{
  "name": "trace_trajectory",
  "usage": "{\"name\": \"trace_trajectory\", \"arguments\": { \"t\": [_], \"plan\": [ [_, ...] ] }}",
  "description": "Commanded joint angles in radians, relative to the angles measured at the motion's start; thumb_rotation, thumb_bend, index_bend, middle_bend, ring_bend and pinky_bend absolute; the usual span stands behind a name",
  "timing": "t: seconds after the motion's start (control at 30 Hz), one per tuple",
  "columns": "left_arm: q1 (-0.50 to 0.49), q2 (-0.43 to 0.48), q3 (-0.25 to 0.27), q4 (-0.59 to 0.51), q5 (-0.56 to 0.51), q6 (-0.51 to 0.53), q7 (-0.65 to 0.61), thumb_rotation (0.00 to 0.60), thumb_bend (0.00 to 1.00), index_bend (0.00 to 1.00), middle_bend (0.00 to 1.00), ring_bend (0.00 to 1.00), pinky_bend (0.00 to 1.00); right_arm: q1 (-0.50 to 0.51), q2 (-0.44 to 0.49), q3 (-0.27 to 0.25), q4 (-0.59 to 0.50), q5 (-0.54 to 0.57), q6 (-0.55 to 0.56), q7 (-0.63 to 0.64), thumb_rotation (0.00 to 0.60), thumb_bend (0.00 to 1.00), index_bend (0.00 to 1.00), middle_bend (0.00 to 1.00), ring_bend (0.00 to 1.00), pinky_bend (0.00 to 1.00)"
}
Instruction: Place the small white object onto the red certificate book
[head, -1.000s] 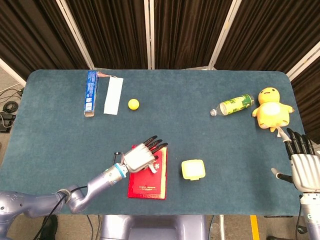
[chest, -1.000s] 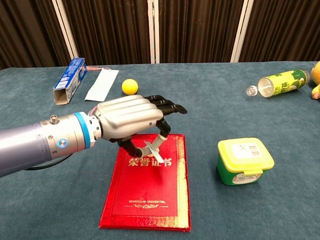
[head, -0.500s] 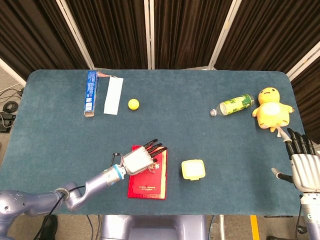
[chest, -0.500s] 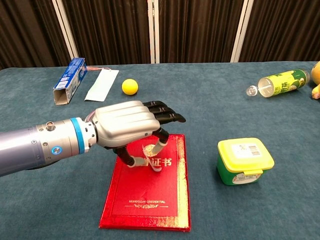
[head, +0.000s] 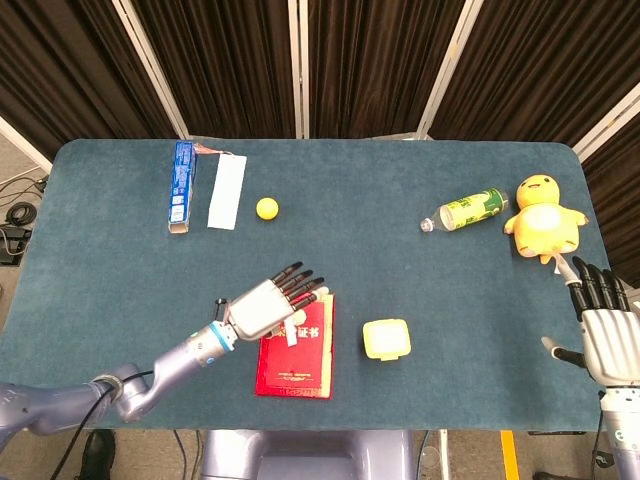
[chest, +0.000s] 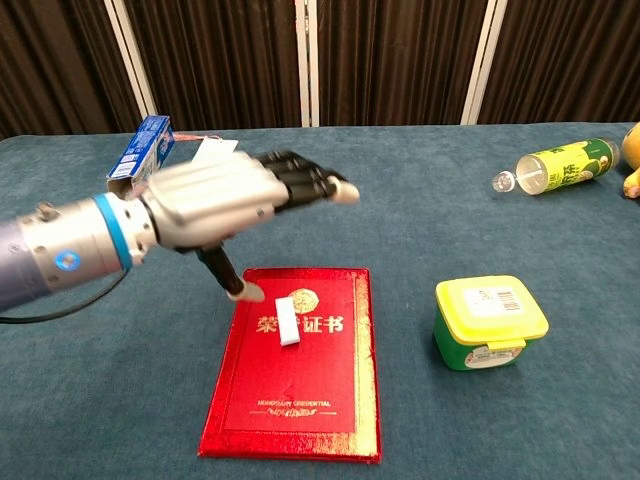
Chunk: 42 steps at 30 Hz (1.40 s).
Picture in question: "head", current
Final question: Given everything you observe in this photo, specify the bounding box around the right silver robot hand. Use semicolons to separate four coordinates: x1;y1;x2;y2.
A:
541;254;640;389

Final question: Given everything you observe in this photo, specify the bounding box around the black coiled cable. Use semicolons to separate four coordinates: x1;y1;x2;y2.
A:
5;202;39;227

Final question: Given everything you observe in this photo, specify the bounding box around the green container with yellow lid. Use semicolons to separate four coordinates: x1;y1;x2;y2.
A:
362;318;413;361

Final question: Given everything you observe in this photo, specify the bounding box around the blue toothpaste box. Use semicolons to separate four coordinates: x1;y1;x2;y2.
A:
167;140;199;235

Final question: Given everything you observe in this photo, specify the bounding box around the yellow plush duck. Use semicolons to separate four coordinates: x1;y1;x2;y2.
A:
502;173;591;266

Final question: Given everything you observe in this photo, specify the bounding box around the black shoe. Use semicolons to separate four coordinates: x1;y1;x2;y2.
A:
79;429;117;480

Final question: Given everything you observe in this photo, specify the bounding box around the red certificate booklet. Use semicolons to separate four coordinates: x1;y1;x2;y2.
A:
254;292;336;400

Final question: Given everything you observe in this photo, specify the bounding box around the yellow floor tape strip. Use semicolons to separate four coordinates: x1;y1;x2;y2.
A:
499;430;519;469

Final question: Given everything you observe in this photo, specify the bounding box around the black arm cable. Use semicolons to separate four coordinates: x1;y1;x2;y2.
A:
49;368;154;480

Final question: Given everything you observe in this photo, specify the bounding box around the white paper bookmark with tassel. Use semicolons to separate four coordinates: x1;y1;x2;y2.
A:
196;144;248;231

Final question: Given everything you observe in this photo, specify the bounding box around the dark fabric folding screen panel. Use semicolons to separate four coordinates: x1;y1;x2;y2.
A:
419;0;640;151
298;0;481;140
127;0;306;140
574;94;640;289
0;0;189;171

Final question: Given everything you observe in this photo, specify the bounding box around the plastic bottle with green label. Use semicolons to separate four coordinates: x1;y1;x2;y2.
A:
418;187;510;234

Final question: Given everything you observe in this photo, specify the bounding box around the teal felt table cover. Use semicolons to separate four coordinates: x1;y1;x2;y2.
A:
0;138;619;434

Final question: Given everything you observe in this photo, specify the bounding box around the grey robot torso base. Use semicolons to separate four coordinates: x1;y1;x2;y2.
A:
199;428;416;480

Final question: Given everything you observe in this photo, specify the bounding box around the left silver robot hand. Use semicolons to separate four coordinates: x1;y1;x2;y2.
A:
225;260;331;343

